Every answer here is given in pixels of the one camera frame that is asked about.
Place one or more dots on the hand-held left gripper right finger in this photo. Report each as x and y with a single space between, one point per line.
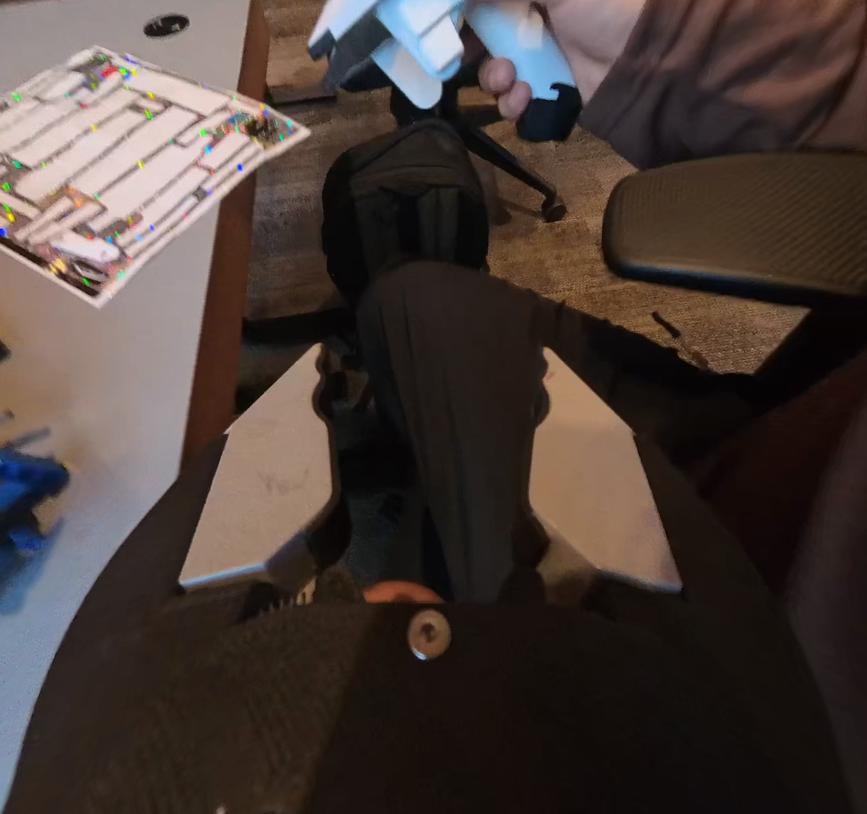
596 489

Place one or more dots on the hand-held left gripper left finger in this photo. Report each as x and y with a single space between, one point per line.
271 482

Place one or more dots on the white sticker sheet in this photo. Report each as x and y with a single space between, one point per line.
135 150

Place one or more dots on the person's right forearm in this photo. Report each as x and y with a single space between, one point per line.
745 49

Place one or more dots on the black desk grommet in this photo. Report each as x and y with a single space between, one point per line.
166 25

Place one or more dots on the grey desk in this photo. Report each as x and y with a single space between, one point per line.
101 367

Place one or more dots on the person's right hand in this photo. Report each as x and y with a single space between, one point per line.
596 1

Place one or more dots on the black backpack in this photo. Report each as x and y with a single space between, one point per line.
406 198

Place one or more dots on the blue toy brick piece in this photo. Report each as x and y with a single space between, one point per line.
27 482

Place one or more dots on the person's brown shirt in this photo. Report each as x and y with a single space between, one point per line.
833 556

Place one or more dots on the person's black office chair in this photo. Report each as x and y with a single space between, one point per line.
731 218

